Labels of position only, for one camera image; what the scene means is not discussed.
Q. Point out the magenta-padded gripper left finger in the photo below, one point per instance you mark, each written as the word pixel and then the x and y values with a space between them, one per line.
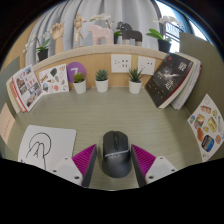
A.
pixel 68 168

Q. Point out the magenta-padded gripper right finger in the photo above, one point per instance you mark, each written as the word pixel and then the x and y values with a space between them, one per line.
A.
pixel 160 166

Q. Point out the black computer mouse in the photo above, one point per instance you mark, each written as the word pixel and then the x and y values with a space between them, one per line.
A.
pixel 116 160

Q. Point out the white line-drawing mouse pad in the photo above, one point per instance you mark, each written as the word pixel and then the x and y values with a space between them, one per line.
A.
pixel 63 140

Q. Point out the colourful food sticker card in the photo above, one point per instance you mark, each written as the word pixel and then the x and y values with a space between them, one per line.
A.
pixel 206 128

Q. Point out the pale pink card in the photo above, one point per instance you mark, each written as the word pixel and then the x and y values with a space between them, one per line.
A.
pixel 6 123

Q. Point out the small succulent in white pot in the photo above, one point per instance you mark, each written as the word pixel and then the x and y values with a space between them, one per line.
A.
pixel 101 86
pixel 135 87
pixel 80 87

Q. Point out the black book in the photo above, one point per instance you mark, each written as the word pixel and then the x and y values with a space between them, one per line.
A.
pixel 168 80

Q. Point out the white picture sticker card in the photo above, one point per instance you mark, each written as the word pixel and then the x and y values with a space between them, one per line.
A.
pixel 53 80

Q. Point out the red-edged photo magazine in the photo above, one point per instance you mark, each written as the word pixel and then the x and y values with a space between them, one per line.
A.
pixel 28 86

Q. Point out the stack of pale books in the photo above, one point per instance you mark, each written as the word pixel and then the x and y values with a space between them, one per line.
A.
pixel 11 93

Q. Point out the purple round number sign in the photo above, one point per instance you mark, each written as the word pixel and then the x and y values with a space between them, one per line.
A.
pixel 76 68

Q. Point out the green desk partition panel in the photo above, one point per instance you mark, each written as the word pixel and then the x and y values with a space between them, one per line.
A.
pixel 206 66
pixel 8 73

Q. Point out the wooden desk back shelf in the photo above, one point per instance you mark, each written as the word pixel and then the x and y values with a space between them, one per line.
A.
pixel 96 61

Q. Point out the wooden hand model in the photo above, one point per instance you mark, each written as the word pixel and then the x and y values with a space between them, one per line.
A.
pixel 58 38

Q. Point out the dark wooden horse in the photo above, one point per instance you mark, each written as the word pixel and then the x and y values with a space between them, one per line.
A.
pixel 130 33

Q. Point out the pink wooden horse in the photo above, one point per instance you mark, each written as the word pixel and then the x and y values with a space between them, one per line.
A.
pixel 100 35

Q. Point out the window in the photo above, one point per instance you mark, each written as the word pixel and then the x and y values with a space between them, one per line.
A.
pixel 170 13

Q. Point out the grey curtain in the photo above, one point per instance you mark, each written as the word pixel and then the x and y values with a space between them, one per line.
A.
pixel 100 8

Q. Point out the white wall socket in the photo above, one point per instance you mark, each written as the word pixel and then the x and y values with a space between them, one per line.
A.
pixel 121 63
pixel 146 65

